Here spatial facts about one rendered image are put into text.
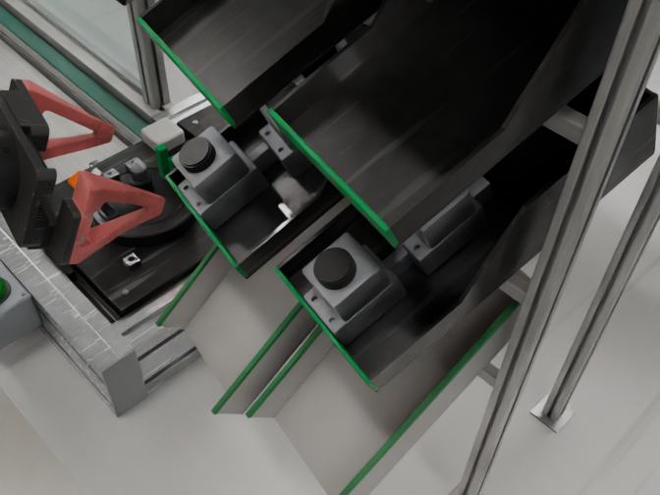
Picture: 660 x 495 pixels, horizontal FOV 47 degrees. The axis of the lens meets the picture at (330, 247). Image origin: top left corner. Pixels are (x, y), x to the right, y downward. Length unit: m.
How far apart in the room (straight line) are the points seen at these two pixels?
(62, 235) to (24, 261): 0.48
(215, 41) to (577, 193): 0.28
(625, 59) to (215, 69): 0.28
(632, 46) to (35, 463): 0.77
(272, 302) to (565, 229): 0.35
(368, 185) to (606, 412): 0.61
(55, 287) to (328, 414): 0.39
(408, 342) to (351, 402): 0.17
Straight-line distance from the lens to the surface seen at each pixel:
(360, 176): 0.48
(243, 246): 0.66
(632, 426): 1.02
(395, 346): 0.58
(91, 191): 0.52
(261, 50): 0.56
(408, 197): 0.46
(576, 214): 0.52
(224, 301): 0.83
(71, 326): 0.93
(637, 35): 0.45
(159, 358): 0.94
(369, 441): 0.73
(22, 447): 0.98
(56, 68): 1.35
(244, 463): 0.92
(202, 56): 0.58
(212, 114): 1.16
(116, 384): 0.92
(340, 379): 0.75
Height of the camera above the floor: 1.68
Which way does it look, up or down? 48 degrees down
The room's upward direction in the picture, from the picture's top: 2 degrees clockwise
